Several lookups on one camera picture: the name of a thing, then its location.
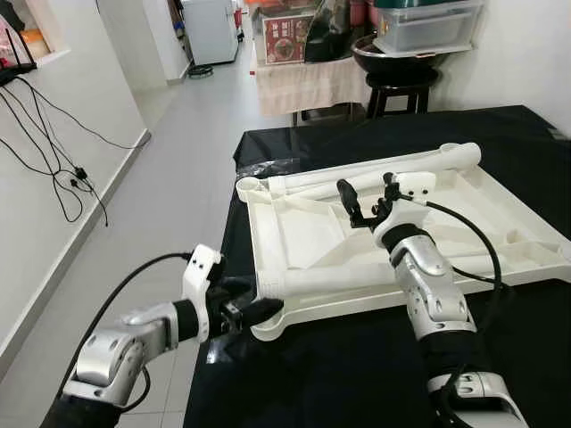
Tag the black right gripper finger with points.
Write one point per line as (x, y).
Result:
(350, 201)
(390, 185)

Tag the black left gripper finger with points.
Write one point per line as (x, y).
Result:
(243, 286)
(261, 312)

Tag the white plastic children tabletop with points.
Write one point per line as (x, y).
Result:
(500, 223)

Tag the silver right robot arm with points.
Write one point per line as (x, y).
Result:
(433, 294)

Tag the clear plastic tape strip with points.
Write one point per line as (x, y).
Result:
(268, 166)

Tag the black round stool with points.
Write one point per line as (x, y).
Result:
(401, 80)

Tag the pink cloth covered table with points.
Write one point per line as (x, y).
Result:
(303, 85)

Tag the clear plastic storage box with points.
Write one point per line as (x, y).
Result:
(428, 31)

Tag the black bag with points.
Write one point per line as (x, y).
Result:
(330, 31)

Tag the red printed box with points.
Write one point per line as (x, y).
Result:
(285, 40)

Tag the black power adapter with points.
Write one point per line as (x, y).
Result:
(80, 174)

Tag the white small fridge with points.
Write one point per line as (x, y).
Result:
(210, 31)

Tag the black router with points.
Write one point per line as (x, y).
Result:
(13, 71)

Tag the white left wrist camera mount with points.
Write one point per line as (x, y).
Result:
(201, 276)

